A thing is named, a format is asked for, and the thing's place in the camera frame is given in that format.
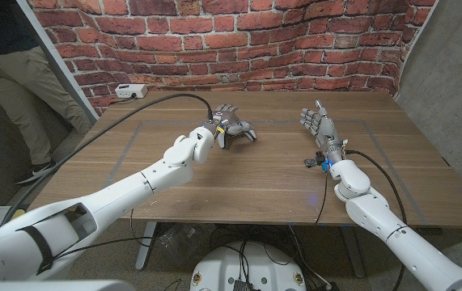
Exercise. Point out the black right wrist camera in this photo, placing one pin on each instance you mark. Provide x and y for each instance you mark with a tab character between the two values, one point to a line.
322	158

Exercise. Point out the clear plastic bag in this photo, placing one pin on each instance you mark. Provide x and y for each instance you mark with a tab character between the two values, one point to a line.
182	242

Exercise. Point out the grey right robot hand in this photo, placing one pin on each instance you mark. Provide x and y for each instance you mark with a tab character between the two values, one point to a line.
325	129

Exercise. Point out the red brick printed backdrop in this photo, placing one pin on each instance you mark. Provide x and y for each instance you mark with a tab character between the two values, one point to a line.
234	40

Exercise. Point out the white robot torso edge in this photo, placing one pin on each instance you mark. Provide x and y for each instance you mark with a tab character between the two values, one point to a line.
52	286

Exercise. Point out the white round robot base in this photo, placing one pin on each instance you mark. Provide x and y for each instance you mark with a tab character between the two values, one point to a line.
222	266

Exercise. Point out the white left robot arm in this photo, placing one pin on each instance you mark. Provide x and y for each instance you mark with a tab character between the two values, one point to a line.
125	194

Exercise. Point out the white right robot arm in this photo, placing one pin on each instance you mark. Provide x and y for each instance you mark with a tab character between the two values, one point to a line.
392	230

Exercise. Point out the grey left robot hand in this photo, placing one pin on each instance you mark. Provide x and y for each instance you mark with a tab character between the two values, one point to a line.
226	117

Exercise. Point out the person standing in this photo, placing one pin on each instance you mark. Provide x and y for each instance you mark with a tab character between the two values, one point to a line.
16	81

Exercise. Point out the white and black game controller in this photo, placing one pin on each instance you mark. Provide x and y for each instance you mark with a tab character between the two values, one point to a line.
221	141

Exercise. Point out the white power box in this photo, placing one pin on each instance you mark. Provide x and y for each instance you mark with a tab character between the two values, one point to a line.
127	90

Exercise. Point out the grey metal table leg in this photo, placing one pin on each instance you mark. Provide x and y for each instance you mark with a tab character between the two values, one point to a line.
146	246
352	250

